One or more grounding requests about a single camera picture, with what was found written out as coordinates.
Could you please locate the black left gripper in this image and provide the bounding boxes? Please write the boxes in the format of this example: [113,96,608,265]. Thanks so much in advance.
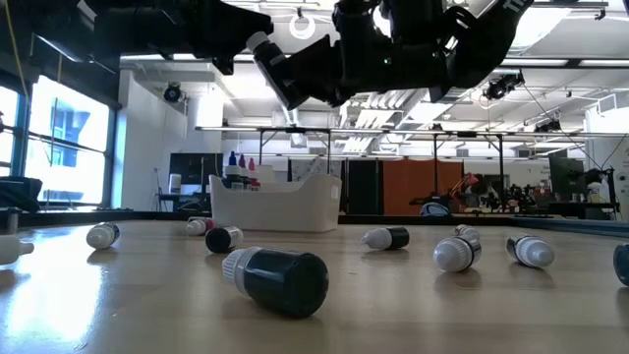
[92,0,275,77]

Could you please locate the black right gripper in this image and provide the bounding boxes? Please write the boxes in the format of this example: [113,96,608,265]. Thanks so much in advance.
[282,0,458,111]

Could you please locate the tall black food coloring bottle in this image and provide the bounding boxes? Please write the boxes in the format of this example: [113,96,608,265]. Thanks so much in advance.
[245,30,312,111]

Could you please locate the tall pink food coloring bottle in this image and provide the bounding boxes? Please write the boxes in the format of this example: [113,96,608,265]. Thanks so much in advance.
[247,156,261,192]

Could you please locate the small green-label food coloring bottle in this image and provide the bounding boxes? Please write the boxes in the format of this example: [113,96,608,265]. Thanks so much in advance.
[361,225,411,252]

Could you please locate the small black food coloring bottle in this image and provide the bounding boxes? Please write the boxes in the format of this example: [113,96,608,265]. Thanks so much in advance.
[204,225,245,256]
[221,246,330,320]

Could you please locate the small white-capped food coloring bottle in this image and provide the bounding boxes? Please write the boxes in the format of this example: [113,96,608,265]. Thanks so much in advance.
[86,221,121,251]
[432,234,484,274]
[0,234,35,267]

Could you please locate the white bottle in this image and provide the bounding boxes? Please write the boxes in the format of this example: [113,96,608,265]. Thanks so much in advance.
[505,233,556,269]

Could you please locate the small teal food coloring bottle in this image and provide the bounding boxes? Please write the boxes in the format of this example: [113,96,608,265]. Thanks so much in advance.
[612,242,629,288]

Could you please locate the tall purple food coloring bottle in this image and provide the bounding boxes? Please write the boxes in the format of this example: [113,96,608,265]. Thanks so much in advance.
[237,153,250,191]

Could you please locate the black partition panel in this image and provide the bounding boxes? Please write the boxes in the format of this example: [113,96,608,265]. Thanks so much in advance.
[346,159,385,216]

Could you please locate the black monitor on desk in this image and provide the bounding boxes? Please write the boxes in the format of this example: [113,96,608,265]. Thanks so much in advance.
[169,151,225,188]

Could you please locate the white plastic bin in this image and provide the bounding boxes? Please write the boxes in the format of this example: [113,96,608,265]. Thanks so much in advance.
[208,172,343,234]

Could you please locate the orange partition panel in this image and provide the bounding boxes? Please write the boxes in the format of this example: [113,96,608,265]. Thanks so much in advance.
[382,159,464,216]

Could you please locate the blue and white ball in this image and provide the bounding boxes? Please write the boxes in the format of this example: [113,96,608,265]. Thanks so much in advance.
[419,201,452,218]

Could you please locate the large window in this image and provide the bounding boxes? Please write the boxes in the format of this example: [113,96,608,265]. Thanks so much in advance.
[0,73,112,210]

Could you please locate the black robot arms on bench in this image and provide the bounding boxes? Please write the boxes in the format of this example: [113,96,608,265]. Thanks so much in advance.
[484,182,543,214]

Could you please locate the overhead light bar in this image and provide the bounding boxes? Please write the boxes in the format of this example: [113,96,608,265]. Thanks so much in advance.
[120,52,629,69]

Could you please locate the black box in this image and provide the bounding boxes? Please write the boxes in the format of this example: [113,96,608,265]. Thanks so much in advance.
[0,175,44,214]

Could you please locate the black monitor on stand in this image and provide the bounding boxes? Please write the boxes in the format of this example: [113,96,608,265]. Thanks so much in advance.
[548,155,588,197]

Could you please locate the white cable coil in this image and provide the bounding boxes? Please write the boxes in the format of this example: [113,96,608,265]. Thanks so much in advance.
[288,13,317,41]

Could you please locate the black metal rack frame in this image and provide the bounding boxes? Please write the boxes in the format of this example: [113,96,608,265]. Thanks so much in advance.
[195,125,629,215]

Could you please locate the black ceiling camera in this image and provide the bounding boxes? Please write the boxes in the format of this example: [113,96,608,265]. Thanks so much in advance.
[163,82,185,104]
[483,71,527,102]

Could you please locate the black table edge rail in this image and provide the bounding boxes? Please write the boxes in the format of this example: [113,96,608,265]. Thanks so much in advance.
[0,206,522,229]

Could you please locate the yellow cable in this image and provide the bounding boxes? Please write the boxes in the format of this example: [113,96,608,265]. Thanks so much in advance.
[3,0,29,97]

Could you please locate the side table frame rail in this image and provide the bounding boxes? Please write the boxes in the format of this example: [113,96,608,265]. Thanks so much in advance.
[510,215,629,240]

